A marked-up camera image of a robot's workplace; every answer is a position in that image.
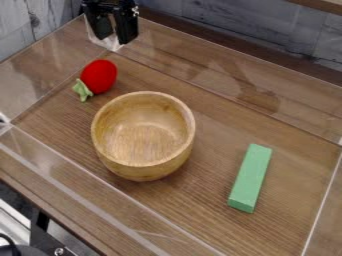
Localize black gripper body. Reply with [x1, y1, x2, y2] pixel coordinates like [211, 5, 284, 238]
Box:
[81, 0, 139, 16]

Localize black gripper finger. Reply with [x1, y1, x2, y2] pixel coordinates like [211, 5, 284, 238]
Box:
[85, 12, 113, 40]
[113, 7, 139, 44]

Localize red plush fruit green leaves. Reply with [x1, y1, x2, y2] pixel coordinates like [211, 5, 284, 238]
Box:
[72, 59, 117, 102]

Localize wooden bowl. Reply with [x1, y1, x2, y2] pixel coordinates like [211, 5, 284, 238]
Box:
[91, 91, 196, 182]

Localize green rectangular block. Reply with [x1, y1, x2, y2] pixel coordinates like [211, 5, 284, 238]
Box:
[227, 144, 272, 213]

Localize clear acrylic enclosure wall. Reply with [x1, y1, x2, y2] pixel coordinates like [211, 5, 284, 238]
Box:
[0, 121, 224, 256]

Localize black cable lower left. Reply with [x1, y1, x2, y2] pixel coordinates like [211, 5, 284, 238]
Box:
[0, 233, 22, 256]

